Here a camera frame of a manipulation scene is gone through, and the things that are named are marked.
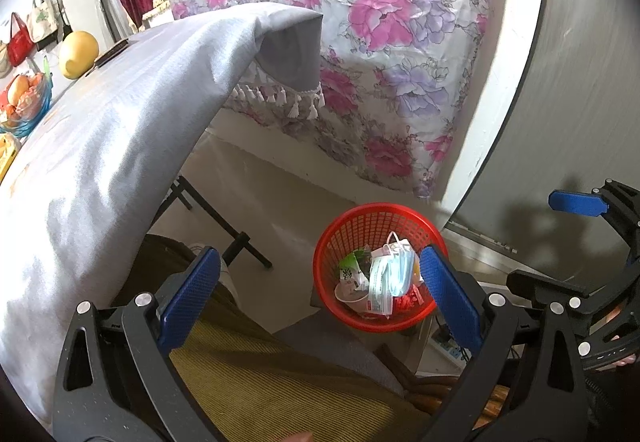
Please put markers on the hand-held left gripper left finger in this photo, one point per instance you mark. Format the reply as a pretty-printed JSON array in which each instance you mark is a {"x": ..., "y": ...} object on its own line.
[{"x": 192, "y": 297}]

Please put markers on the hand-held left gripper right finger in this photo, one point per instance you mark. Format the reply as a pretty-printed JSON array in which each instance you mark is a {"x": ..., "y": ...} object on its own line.
[{"x": 450, "y": 302}]

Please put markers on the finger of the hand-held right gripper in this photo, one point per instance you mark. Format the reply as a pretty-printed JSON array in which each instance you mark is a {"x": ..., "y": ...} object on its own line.
[
  {"x": 575, "y": 201},
  {"x": 545, "y": 286}
]

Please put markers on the red snack wrapper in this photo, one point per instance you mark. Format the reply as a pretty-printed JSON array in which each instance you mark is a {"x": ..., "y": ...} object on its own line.
[{"x": 407, "y": 304}]

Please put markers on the blue face mask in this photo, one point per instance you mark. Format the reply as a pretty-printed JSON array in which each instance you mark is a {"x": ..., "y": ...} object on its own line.
[{"x": 395, "y": 272}]

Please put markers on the white plastic wrapper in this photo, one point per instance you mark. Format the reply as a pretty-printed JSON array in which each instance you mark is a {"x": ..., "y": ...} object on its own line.
[{"x": 377, "y": 299}]

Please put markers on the white paper cup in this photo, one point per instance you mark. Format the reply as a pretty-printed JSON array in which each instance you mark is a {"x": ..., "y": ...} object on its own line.
[{"x": 350, "y": 294}]

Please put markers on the green snack packet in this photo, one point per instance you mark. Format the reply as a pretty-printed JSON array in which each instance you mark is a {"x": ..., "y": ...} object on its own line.
[{"x": 352, "y": 267}]

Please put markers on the red plastic mesh basket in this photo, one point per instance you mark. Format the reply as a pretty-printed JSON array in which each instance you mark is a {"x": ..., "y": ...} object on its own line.
[{"x": 330, "y": 242}]

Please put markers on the person's right hand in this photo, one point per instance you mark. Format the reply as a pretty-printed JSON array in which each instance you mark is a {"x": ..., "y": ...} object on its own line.
[{"x": 616, "y": 327}]

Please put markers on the white power strip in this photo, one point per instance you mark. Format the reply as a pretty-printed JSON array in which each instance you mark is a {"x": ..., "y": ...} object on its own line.
[{"x": 452, "y": 347}]

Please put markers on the black metal table leg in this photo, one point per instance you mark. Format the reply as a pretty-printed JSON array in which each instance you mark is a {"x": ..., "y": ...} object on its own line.
[{"x": 210, "y": 207}]

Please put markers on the wooden stool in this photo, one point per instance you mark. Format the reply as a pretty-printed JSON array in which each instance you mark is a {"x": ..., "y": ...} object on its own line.
[{"x": 430, "y": 394}]

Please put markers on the grey door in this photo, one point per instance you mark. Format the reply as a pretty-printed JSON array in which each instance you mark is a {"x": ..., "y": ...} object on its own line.
[{"x": 575, "y": 72}]

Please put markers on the grey tablecloth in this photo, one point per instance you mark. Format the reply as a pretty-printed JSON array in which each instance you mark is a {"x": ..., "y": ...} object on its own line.
[{"x": 100, "y": 172}]

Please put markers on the yellow snack bag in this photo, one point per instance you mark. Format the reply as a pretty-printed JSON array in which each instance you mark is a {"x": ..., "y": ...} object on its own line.
[{"x": 6, "y": 155}]

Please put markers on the blue glass fruit bowl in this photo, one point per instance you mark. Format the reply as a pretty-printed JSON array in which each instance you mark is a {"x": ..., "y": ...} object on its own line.
[{"x": 30, "y": 120}]

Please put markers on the floral pink quilt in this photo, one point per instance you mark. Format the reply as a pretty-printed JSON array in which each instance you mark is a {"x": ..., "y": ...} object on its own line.
[{"x": 375, "y": 47}]

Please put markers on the phone in brown case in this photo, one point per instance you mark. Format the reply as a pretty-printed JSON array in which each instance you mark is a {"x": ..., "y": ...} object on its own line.
[{"x": 107, "y": 56}]

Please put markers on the pile of wrapped oranges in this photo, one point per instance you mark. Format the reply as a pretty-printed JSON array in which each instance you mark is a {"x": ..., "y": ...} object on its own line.
[{"x": 36, "y": 87}]

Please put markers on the yellow pomelo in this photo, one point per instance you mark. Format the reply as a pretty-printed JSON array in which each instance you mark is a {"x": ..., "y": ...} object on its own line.
[{"x": 77, "y": 55}]

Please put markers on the yellow apple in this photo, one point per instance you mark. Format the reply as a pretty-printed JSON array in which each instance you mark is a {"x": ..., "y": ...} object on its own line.
[{"x": 17, "y": 90}]

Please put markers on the beige hanging pouch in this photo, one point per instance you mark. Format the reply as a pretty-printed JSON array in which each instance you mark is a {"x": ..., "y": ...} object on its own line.
[{"x": 3, "y": 62}]

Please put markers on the red tote bag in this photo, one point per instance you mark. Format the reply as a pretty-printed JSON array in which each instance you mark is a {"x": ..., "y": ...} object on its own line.
[{"x": 20, "y": 45}]

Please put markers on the white tote bag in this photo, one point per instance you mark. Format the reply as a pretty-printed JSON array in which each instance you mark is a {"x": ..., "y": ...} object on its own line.
[{"x": 42, "y": 20}]

